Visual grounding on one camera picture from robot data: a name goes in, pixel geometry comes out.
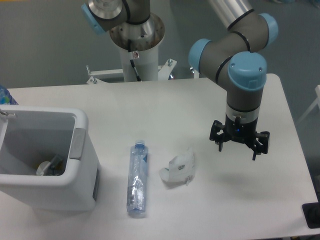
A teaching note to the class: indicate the crushed clear plastic bottle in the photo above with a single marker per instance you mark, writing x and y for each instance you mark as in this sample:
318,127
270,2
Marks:
137,181

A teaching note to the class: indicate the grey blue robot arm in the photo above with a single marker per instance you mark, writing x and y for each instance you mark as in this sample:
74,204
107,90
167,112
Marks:
233,63

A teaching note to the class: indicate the white frame at right edge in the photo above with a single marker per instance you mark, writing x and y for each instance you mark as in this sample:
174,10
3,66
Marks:
315,103

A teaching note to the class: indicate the black clamp at table edge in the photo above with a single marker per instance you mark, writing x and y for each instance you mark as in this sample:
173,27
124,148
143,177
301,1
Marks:
311,213

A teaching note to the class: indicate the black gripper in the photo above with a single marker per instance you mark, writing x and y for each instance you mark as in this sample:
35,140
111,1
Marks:
243,133

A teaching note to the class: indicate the white face mask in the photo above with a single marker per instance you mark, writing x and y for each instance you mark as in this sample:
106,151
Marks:
180,171

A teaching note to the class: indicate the trash inside the can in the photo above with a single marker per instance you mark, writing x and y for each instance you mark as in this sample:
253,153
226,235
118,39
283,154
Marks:
54,167

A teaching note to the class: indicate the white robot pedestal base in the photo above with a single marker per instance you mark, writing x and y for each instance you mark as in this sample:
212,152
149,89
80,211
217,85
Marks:
138,46

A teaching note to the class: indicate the white open trash can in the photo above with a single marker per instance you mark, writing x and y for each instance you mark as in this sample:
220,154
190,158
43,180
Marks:
30,135

